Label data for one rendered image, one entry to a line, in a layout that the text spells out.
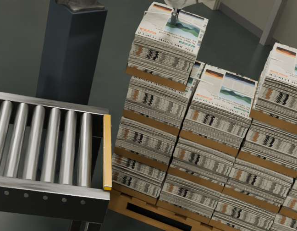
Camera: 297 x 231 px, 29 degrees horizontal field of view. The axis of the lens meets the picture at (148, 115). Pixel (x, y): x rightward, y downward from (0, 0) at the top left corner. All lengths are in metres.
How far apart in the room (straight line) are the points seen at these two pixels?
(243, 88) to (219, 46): 2.27
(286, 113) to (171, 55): 0.56
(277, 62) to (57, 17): 1.04
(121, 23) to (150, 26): 2.41
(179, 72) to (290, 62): 0.51
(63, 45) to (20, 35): 1.74
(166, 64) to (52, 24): 0.62
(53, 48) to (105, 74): 1.39
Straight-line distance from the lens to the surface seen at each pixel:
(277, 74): 2.55
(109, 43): 4.63
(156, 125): 2.73
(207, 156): 2.76
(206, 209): 2.96
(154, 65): 2.59
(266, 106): 2.58
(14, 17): 4.75
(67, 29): 2.74
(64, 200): 2.02
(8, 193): 2.01
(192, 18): 2.78
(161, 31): 2.57
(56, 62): 2.87
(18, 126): 2.26
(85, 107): 2.42
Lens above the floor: 2.18
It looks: 34 degrees down
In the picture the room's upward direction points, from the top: 16 degrees clockwise
